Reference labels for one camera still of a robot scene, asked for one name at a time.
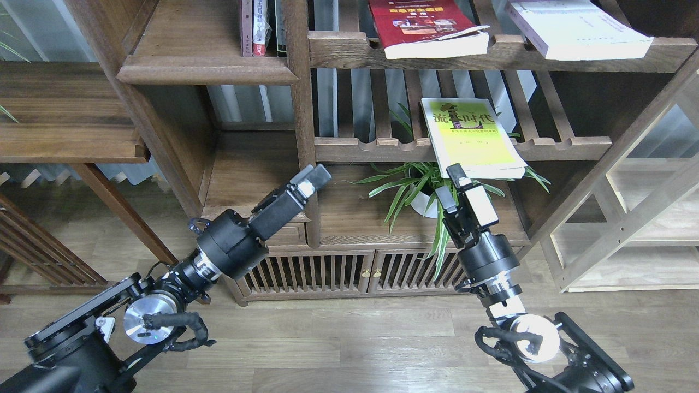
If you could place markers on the white plant pot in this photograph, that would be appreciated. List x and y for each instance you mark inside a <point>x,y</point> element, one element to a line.
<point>426,204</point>

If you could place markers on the light wooden shelf unit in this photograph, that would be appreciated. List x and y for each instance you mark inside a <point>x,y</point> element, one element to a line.
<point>648,237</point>

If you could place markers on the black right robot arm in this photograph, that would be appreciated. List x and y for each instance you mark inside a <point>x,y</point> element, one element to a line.
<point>547,355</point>

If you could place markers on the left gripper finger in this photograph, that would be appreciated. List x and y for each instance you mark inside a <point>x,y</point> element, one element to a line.
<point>318,175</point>
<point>302,185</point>

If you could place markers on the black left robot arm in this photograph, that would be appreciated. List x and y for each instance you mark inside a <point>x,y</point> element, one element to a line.
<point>72,354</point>

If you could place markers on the dark upright book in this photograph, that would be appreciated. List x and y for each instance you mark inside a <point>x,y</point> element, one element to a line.
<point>280,29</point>

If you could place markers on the dark wooden bookshelf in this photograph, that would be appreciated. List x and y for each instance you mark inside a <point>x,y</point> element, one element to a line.
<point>226,128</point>

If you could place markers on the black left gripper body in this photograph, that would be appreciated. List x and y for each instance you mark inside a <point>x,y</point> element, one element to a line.
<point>232,245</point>

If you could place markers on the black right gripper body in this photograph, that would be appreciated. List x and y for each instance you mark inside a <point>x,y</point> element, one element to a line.
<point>487,259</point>

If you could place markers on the yellow green cover book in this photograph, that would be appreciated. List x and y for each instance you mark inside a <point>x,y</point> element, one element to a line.
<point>466,131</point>

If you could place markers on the red cover book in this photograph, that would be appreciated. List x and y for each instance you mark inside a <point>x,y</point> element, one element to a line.
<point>427,30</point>

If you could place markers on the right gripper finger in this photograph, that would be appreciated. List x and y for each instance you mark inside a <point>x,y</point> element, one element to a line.
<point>457,175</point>
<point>447,201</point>

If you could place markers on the white lavender book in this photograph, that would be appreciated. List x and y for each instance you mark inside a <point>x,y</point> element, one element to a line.
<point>576,31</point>

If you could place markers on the dark wooden side table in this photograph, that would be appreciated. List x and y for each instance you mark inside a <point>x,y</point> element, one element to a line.
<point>113,171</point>

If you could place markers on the green spider plant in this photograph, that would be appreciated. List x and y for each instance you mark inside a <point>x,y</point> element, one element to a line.
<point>411,177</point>

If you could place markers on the red white upright book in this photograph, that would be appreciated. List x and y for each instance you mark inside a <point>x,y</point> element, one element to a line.
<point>260,27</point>

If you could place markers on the maroon upright book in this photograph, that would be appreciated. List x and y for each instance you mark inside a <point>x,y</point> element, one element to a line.
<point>246,19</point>

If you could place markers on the dark slatted wooden rack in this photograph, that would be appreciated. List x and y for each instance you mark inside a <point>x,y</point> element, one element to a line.
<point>27,242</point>

